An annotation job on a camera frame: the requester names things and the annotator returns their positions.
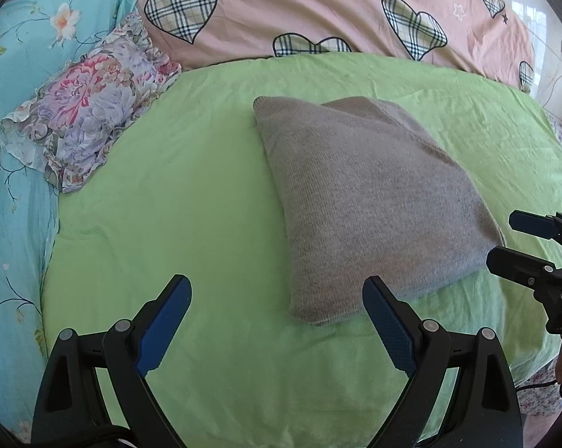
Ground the blue floral quilt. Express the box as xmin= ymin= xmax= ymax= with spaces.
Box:
xmin=0 ymin=0 xmax=156 ymax=444

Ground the beige knit sweater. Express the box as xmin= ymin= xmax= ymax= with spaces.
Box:
xmin=253 ymin=96 xmax=506 ymax=326

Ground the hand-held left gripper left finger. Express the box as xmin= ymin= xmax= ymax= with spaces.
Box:
xmin=31 ymin=274 xmax=193 ymax=448

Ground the pink quilt with plaid hearts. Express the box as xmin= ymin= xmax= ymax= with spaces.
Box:
xmin=136 ymin=0 xmax=536 ymax=94

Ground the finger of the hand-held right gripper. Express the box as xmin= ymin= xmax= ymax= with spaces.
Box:
xmin=486 ymin=245 xmax=562 ymax=292
xmin=509 ymin=211 xmax=562 ymax=255

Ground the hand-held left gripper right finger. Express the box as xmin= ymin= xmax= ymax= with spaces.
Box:
xmin=362 ymin=276 xmax=527 ymax=448

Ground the thin wall cable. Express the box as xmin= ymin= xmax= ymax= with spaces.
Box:
xmin=540 ymin=49 xmax=562 ymax=106

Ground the green bed sheet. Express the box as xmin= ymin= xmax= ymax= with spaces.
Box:
xmin=41 ymin=51 xmax=562 ymax=448

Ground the black cable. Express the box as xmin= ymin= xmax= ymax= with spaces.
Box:
xmin=514 ymin=379 xmax=562 ymax=392

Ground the purple floral ruffled pillow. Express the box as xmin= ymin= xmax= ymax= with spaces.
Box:
xmin=1 ymin=12 xmax=181 ymax=194

